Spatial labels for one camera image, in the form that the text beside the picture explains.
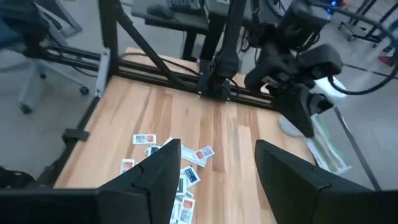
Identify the blue alcohol pad packet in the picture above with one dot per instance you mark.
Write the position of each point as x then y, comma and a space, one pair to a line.
190, 175
152, 150

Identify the grey office chair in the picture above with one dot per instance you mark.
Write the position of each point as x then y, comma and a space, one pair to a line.
25, 18

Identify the grey side desk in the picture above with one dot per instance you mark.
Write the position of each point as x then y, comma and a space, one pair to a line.
186, 20

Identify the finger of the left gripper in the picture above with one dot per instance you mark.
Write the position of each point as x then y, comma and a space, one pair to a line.
298, 112
321, 104

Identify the plain white bandage wrapper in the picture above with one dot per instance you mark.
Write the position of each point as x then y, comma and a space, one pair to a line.
189, 157

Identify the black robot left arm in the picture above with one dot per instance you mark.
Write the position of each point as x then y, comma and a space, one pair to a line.
227, 46

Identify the green-striped bandage wrapper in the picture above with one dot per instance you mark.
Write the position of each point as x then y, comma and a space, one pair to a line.
326, 149

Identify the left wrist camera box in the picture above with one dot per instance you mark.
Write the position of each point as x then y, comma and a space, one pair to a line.
320, 60

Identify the black keyboard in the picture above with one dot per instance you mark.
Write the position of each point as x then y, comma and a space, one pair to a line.
185, 4

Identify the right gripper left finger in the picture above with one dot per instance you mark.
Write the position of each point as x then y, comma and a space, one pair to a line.
140, 199

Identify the black wheeled stand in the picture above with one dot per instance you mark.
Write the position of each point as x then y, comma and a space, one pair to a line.
360, 35

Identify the red-label ointment packet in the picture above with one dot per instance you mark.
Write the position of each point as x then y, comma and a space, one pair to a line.
203, 153
188, 207
144, 139
127, 165

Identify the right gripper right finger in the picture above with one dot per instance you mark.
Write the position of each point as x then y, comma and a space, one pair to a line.
298, 199

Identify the translucent white packet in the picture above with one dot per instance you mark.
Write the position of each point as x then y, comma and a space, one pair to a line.
182, 185

